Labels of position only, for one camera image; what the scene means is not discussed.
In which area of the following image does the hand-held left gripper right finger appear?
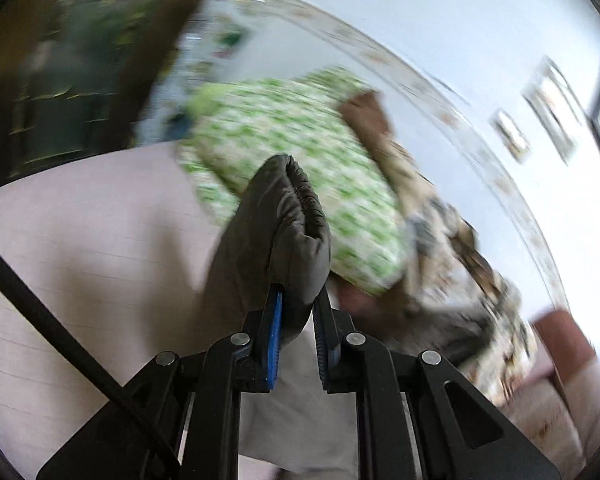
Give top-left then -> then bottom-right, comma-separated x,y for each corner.
312,285 -> 563,480

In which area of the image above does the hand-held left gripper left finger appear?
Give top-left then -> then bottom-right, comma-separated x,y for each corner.
36,285 -> 286,480

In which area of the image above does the grey puffer jacket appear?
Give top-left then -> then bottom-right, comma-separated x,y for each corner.
200,154 -> 361,476

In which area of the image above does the leaf print blanket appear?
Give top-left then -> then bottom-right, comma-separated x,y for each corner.
330,89 -> 536,403

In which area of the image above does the green patterned pillow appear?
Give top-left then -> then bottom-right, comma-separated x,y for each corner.
177,67 -> 415,297

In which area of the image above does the white green plastic bag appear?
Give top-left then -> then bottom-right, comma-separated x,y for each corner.
172,0 -> 253,141

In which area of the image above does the wooden cabinet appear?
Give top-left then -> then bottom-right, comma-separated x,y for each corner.
0,0 -> 263,196

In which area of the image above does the small wall picture frame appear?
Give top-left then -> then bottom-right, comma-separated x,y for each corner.
491,108 -> 532,162

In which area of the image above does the large wall picture frame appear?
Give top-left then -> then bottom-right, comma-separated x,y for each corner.
521,56 -> 582,165

